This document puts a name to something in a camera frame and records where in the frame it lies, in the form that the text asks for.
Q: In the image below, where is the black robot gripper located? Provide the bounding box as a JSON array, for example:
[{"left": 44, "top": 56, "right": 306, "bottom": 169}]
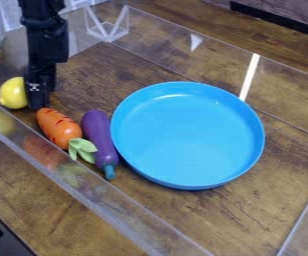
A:
[{"left": 17, "top": 0, "right": 68, "bottom": 110}]

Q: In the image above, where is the yellow toy lemon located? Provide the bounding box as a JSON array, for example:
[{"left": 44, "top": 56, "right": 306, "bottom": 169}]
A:
[{"left": 0, "top": 77, "right": 27, "bottom": 109}]

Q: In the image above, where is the blue round tray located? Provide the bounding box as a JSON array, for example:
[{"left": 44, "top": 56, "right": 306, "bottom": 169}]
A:
[{"left": 111, "top": 82, "right": 265, "bottom": 190}]

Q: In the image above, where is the orange toy carrot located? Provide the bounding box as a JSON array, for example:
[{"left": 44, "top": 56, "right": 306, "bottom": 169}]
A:
[{"left": 36, "top": 108, "right": 98, "bottom": 164}]

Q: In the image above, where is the white patterned curtain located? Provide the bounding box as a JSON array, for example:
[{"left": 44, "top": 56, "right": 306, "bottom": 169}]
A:
[{"left": 0, "top": 0, "right": 108, "bottom": 46}]

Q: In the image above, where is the purple toy eggplant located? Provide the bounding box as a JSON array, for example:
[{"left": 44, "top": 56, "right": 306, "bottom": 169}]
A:
[{"left": 80, "top": 110, "right": 119, "bottom": 180}]

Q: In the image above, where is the clear acrylic enclosure wall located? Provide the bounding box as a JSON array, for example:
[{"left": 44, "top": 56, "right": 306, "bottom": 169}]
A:
[{"left": 0, "top": 0, "right": 308, "bottom": 256}]

